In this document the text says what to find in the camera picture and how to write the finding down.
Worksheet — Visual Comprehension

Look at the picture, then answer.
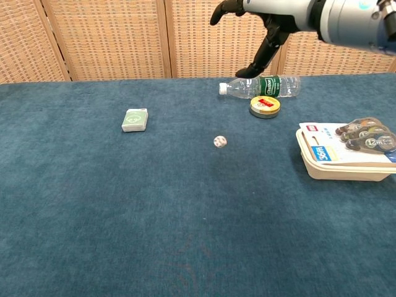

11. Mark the beige plastic tray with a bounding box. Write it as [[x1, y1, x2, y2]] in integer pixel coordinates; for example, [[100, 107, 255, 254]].
[[295, 128, 396, 182]]

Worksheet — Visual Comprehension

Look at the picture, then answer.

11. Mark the clear plastic water bottle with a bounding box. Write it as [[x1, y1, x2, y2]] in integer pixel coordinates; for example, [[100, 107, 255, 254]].
[[218, 74, 301, 100]]

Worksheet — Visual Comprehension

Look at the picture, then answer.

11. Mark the correction tape blister pack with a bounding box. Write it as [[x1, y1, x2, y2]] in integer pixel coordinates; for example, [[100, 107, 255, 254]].
[[299, 116, 396, 165]]

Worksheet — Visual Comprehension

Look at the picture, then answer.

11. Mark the green and white card box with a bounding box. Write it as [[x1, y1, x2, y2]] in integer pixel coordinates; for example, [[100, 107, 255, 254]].
[[121, 108, 149, 133]]

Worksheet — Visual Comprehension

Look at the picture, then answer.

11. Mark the round yellow red tin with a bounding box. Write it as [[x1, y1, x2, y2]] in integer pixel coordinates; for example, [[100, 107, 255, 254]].
[[249, 95, 282, 119]]

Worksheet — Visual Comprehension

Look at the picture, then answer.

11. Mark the woven bamboo folding screen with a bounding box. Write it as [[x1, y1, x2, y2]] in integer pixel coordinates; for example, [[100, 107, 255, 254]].
[[0, 0, 396, 85]]

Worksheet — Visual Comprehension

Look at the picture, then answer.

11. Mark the black and silver right hand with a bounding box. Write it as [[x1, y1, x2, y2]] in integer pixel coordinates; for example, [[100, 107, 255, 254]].
[[209, 0, 318, 79]]

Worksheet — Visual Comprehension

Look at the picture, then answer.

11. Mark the blue carpet table cover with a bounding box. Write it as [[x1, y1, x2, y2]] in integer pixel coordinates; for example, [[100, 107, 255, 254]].
[[0, 72, 396, 297]]

